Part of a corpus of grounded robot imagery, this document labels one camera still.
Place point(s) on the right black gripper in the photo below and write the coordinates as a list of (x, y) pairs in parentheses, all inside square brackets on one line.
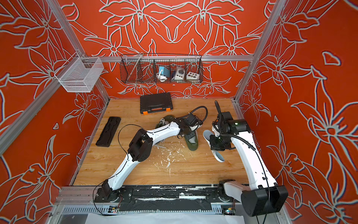
[(214, 146)]

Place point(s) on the grey insole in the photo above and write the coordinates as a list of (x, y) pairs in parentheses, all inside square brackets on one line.
[(209, 137)]

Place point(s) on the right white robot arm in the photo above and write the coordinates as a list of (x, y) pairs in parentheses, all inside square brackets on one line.
[(262, 195)]

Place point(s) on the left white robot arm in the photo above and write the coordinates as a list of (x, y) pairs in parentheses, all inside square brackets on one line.
[(141, 146)]

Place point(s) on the black tool case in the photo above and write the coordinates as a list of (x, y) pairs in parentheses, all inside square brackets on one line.
[(160, 102)]

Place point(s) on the white dotted box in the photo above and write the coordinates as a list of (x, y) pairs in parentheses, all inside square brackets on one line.
[(191, 76)]

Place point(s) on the blue white box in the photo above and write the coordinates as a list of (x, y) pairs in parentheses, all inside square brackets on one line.
[(163, 71)]

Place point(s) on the black foam tray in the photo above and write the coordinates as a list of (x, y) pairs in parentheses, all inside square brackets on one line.
[(108, 132)]

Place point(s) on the clear plastic bin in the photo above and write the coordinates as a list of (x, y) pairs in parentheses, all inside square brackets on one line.
[(80, 76)]

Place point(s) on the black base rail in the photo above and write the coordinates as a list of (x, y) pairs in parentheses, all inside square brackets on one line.
[(164, 198)]

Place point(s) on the black wire basket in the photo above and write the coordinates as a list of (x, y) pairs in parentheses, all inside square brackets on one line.
[(143, 68)]

